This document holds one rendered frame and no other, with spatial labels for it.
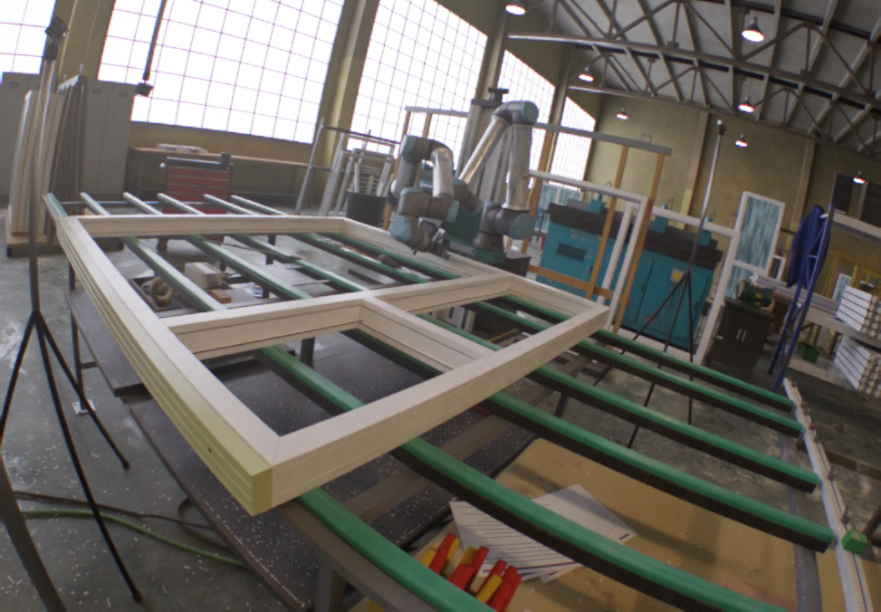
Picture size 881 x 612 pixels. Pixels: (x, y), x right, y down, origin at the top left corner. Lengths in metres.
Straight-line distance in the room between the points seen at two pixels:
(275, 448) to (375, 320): 0.63
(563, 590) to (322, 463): 0.52
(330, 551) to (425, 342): 0.62
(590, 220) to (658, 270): 0.97
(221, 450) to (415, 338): 0.61
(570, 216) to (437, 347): 4.55
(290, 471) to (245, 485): 0.06
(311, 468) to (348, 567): 0.14
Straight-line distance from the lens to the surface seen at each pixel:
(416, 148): 2.27
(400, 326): 1.09
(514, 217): 2.42
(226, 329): 0.96
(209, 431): 0.61
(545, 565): 0.94
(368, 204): 6.16
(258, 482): 0.56
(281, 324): 1.03
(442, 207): 1.78
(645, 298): 5.34
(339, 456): 0.64
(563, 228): 5.57
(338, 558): 0.57
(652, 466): 0.91
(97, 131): 8.17
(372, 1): 11.40
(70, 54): 8.21
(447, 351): 1.02
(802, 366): 5.24
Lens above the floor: 1.29
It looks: 14 degrees down
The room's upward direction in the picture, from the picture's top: 12 degrees clockwise
